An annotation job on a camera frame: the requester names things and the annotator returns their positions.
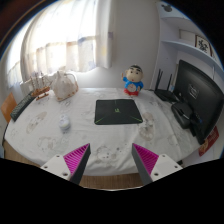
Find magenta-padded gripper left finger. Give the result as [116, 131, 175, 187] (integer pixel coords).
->
[40, 143, 92, 185]

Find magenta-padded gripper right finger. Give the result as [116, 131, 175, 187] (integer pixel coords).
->
[131, 143, 184, 186]

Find white cartoon-print computer mouse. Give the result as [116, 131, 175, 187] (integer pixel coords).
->
[58, 114, 72, 132]

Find black mouse pad green lines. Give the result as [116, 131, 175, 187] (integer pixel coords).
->
[94, 98, 144, 126]

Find white cartoon-print tablecloth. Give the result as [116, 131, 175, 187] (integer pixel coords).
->
[3, 87, 201, 177]

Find black box device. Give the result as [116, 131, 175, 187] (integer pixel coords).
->
[171, 101, 194, 130]

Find red paper packet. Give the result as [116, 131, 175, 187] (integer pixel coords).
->
[198, 125, 220, 157]

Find black router with antennas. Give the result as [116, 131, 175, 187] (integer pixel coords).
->
[153, 68, 179, 103]

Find large white conch shell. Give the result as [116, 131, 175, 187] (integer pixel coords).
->
[51, 70, 80, 102]

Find dark keyboard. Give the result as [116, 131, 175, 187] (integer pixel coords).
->
[10, 93, 36, 122]

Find wooden model sailing ship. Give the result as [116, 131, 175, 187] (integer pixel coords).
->
[29, 71, 51, 101]

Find cartoon boy figurine blue shirt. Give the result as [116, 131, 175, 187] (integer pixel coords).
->
[121, 64, 145, 97]

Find black computer monitor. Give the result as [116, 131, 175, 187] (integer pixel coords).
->
[173, 59, 224, 145]

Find orange wooden chair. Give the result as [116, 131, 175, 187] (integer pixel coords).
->
[0, 92, 18, 124]

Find white printed curtain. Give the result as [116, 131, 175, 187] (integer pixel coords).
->
[6, 0, 116, 88]

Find white wall shelf unit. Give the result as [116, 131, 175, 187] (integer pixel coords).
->
[151, 1, 224, 91]

